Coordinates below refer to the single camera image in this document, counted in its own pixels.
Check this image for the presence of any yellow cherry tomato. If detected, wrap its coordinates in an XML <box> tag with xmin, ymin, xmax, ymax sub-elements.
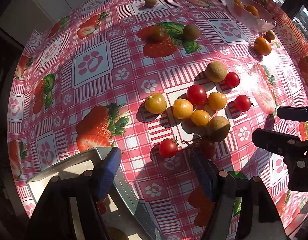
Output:
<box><xmin>190</xmin><ymin>109</ymin><xmax>210</xmax><ymax>126</ymax></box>
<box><xmin>145</xmin><ymin>93</ymin><xmax>167</xmax><ymax>115</ymax></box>
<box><xmin>172</xmin><ymin>98</ymin><xmax>194</xmax><ymax>120</ymax></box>
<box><xmin>208</xmin><ymin>92</ymin><xmax>227</xmax><ymax>111</ymax></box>

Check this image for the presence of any red cherry tomato right cluster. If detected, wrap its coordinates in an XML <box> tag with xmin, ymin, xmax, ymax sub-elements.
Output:
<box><xmin>234</xmin><ymin>95</ymin><xmax>253</xmax><ymax>112</ymax></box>

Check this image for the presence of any brown longan cluster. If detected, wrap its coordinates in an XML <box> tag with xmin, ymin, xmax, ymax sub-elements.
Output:
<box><xmin>207</xmin><ymin>115</ymin><xmax>230</xmax><ymax>142</ymax></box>
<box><xmin>206</xmin><ymin>61</ymin><xmax>227</xmax><ymax>83</ymax></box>

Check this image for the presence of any brown longan far edge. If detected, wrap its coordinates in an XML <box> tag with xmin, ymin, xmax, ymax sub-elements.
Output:
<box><xmin>145</xmin><ymin>0</ymin><xmax>157</xmax><ymax>8</ymax></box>

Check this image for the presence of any yellow cherry tomato lower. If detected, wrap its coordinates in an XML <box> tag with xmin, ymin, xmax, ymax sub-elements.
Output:
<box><xmin>190</xmin><ymin>109</ymin><xmax>210</xmax><ymax>126</ymax></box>

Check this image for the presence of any yellow cherry tomato leftmost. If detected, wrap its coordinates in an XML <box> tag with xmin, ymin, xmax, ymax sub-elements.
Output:
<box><xmin>145</xmin><ymin>93</ymin><xmax>167</xmax><ymax>115</ymax></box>

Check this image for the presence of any brown longan table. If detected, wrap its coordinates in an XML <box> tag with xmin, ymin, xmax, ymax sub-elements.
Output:
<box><xmin>106</xmin><ymin>226</ymin><xmax>128</xmax><ymax>240</ymax></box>

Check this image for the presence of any brown longan on leaf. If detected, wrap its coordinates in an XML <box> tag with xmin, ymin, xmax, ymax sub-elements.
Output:
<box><xmin>183</xmin><ymin>25</ymin><xmax>201</xmax><ymax>41</ymax></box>

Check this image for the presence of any brown longan near bowl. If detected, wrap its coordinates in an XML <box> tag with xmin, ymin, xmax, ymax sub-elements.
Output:
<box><xmin>266</xmin><ymin>30</ymin><xmax>276</xmax><ymax>41</ymax></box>

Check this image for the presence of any clear glass bowl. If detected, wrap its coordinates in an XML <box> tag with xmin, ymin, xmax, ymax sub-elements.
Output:
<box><xmin>226</xmin><ymin>0</ymin><xmax>276</xmax><ymax>33</ymax></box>

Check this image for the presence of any red cherry tomato cluster centre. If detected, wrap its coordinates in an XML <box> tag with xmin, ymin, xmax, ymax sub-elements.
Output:
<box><xmin>187</xmin><ymin>85</ymin><xmax>207</xmax><ymax>106</ymax></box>

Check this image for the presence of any pink strawberry patterned tablecloth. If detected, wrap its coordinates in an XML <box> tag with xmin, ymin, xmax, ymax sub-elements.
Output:
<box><xmin>7</xmin><ymin>0</ymin><xmax>308</xmax><ymax>239</ymax></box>

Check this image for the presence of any tangerine in bowl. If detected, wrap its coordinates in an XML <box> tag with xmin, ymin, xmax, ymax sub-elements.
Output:
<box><xmin>245</xmin><ymin>5</ymin><xmax>259</xmax><ymax>17</ymax></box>
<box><xmin>234</xmin><ymin>0</ymin><xmax>244</xmax><ymax>8</ymax></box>

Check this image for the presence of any orange tangerine near bowl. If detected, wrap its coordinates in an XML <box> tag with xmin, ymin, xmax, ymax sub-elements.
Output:
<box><xmin>254</xmin><ymin>37</ymin><xmax>272</xmax><ymax>56</ymax></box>

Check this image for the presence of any tangerine in bowl right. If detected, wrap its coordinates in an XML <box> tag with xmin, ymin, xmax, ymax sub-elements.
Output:
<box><xmin>245</xmin><ymin>5</ymin><xmax>259</xmax><ymax>17</ymax></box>

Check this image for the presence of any tangerine in bowl left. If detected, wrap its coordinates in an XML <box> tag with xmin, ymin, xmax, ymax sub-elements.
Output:
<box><xmin>234</xmin><ymin>0</ymin><xmax>244</xmax><ymax>8</ymax></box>

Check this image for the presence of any yellow cherry tomato right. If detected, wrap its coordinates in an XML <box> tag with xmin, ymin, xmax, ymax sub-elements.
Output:
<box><xmin>208</xmin><ymin>92</ymin><xmax>227</xmax><ymax>111</ymax></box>

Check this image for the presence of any white rectangular tray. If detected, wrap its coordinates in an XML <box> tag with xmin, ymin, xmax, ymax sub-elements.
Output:
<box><xmin>25</xmin><ymin>146</ymin><xmax>164</xmax><ymax>239</ymax></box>

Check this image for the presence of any red cherry tomato cluster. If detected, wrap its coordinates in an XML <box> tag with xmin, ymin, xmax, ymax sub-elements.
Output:
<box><xmin>187</xmin><ymin>85</ymin><xmax>207</xmax><ymax>106</ymax></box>
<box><xmin>234</xmin><ymin>95</ymin><xmax>253</xmax><ymax>112</ymax></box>

